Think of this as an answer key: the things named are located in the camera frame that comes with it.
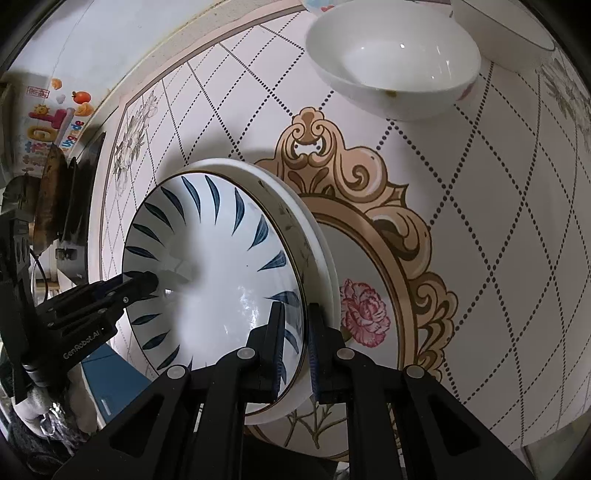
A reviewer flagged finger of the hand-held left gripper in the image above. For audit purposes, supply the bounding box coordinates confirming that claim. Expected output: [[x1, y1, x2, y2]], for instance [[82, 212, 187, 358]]
[[34, 271, 160, 329]]

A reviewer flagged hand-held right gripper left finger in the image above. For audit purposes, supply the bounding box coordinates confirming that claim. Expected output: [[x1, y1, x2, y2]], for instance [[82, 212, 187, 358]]
[[51, 301, 287, 480]]

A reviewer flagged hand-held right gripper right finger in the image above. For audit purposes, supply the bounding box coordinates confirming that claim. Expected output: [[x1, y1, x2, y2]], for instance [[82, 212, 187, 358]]
[[307, 302, 536, 480]]

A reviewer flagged blue leaf pattern plate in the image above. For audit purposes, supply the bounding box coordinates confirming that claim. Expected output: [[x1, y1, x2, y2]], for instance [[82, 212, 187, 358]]
[[121, 171, 308, 425]]

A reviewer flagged white ceramic bowl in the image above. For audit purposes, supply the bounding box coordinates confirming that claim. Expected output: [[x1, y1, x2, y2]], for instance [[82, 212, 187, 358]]
[[305, 2, 482, 121]]

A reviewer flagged white bowl with dark rim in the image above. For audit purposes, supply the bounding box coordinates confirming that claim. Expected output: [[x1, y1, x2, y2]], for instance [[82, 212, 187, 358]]
[[450, 0, 557, 73]]

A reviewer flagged blue kitchen cabinet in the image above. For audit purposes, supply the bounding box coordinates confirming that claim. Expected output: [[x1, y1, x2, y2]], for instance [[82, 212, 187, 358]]
[[69, 342, 158, 430]]

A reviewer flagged black wok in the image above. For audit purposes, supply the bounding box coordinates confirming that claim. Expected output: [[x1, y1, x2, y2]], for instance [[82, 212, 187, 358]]
[[32, 143, 70, 254]]

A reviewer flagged floral diamond pattern tablecloth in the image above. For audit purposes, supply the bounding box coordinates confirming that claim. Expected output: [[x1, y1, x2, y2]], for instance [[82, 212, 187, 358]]
[[99, 0, 591, 462]]

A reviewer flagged colourful wall sticker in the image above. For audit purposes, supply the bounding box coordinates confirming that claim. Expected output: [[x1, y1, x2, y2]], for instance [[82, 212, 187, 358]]
[[21, 78, 95, 171]]

